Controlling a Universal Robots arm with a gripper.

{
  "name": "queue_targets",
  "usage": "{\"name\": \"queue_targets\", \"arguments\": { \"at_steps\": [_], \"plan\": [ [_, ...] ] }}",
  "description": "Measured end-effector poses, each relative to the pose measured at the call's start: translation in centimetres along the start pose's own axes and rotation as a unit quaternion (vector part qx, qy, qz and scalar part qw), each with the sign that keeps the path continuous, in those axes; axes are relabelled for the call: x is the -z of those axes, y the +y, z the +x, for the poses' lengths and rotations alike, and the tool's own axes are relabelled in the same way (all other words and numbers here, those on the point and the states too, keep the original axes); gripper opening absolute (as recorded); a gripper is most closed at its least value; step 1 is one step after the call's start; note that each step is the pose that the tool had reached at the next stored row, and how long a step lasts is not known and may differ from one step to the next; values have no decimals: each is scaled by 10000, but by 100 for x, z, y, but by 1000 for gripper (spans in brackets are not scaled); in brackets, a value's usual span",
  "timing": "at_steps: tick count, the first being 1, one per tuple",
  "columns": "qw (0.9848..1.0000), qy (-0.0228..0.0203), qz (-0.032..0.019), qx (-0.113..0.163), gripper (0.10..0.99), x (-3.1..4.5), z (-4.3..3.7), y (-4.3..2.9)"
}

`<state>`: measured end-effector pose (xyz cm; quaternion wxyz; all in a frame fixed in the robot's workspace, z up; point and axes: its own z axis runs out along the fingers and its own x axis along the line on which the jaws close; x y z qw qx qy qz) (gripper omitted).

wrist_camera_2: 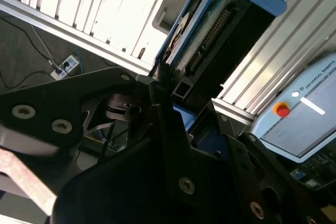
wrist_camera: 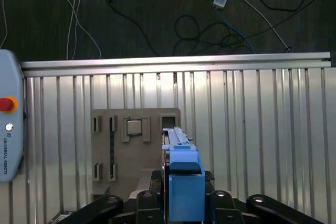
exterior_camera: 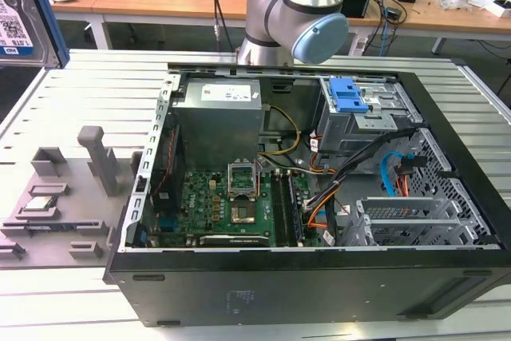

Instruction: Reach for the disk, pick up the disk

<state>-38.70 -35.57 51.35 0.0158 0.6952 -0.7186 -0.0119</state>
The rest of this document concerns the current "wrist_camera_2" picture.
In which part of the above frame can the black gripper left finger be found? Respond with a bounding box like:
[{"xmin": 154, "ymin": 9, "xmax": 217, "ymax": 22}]
[{"xmin": 0, "ymin": 62, "xmax": 201, "ymax": 207}]

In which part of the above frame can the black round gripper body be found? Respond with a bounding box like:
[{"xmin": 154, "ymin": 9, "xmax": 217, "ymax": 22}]
[{"xmin": 51, "ymin": 139, "xmax": 253, "ymax": 224}]

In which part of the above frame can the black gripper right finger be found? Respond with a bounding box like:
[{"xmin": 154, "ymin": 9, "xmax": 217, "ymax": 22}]
[{"xmin": 206, "ymin": 99, "xmax": 336, "ymax": 224}]

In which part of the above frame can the hard disk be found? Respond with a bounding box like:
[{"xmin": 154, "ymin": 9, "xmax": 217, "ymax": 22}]
[{"xmin": 154, "ymin": 0, "xmax": 288, "ymax": 133}]

